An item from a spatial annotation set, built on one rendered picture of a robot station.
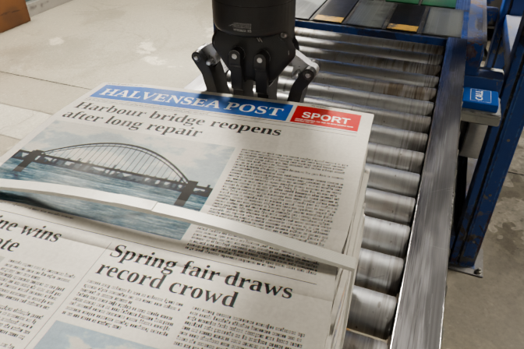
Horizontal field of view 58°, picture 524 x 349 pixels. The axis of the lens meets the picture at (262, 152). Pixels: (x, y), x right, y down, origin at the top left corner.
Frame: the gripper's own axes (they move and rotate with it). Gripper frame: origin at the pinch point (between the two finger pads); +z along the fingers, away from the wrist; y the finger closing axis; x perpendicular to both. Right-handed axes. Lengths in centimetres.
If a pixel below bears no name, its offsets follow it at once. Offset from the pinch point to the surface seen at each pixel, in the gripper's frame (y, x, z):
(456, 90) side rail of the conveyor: 22, 57, 14
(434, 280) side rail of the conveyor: 21.6, 3.2, 13.3
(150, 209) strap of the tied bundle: 1.2, -21.0, -11.4
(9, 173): -12.3, -19.8, -9.9
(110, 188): -4.0, -18.6, -9.8
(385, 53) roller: 5, 74, 15
